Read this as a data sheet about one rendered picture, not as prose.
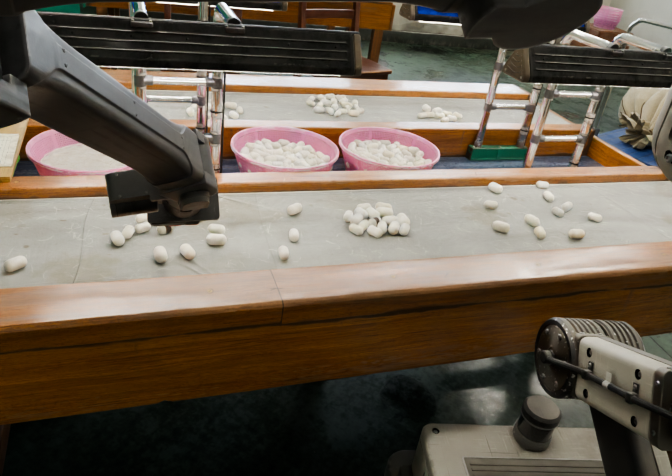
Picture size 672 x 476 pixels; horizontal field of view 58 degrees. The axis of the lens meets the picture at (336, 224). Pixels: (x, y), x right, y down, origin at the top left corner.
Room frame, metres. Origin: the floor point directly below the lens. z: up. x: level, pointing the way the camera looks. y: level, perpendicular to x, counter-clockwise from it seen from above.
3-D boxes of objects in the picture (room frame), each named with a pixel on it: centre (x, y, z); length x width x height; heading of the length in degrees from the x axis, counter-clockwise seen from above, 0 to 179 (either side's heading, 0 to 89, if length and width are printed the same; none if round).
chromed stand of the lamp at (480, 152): (1.83, -0.43, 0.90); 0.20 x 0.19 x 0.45; 112
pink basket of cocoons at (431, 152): (1.48, -0.11, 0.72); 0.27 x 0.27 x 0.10
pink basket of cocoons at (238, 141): (1.37, 0.15, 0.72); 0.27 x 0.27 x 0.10
